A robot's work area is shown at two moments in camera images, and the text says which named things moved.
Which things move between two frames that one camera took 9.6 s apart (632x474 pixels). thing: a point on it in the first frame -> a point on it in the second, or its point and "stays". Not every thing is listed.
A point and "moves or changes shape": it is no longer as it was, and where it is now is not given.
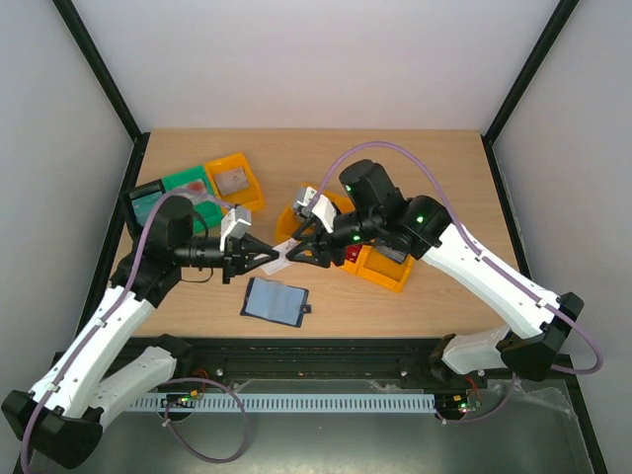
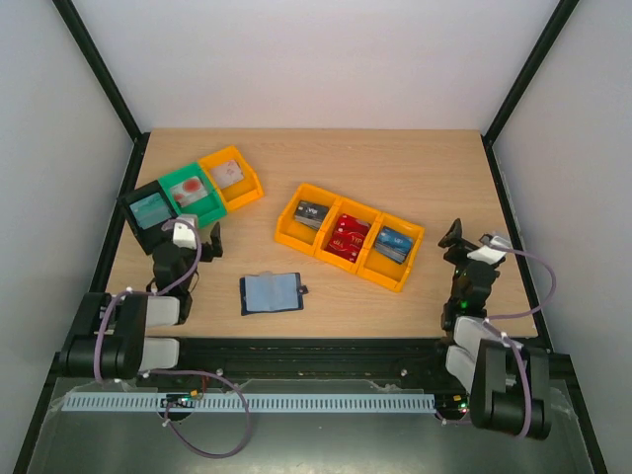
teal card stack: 142,206 stays
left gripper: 237,255 -> 207,253
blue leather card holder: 276,302 moves or changes shape
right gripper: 331,242 -> 464,254
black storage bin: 139,204 stays
